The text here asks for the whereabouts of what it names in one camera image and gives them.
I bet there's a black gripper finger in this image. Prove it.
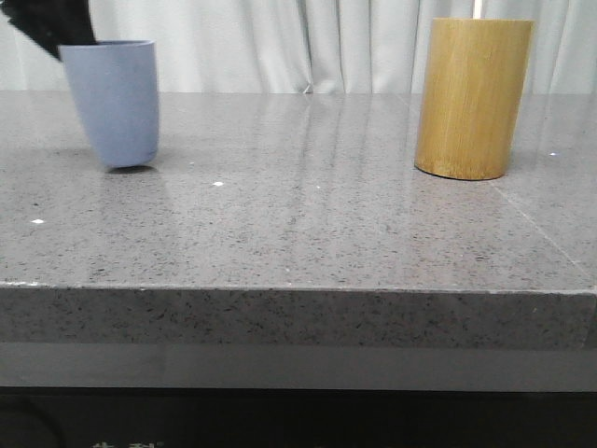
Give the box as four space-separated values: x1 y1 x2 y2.
1 0 97 62

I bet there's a blue plastic cup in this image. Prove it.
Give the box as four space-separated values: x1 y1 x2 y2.
59 40 160 168

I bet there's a pink chopstick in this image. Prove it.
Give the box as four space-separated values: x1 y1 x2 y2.
472 0 483 20

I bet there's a white pleated curtain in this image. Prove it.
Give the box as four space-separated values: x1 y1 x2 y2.
1 1 596 94

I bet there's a bamboo cylinder holder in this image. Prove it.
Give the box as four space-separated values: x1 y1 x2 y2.
414 18 534 180

